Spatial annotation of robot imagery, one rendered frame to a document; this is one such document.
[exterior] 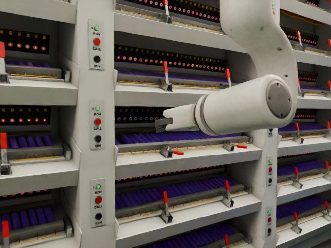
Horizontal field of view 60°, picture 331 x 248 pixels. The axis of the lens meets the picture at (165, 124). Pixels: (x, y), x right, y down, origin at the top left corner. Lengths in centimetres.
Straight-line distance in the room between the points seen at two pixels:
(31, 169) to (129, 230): 32
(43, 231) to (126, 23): 58
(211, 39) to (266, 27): 49
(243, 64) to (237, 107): 76
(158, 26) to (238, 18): 40
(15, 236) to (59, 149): 23
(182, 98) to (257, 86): 46
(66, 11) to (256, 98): 51
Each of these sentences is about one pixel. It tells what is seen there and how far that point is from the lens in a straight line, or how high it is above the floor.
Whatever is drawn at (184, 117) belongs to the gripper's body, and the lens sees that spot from 57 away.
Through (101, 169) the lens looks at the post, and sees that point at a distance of 77.
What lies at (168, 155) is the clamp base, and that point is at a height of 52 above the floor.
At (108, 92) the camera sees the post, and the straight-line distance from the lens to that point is 76.
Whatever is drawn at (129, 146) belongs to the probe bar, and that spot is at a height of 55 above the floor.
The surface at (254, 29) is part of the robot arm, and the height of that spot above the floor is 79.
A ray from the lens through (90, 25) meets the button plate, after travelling 77.
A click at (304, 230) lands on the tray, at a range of 152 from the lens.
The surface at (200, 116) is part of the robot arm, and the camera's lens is 54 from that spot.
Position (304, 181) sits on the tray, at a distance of 152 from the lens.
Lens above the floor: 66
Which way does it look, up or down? 2 degrees down
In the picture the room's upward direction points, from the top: straight up
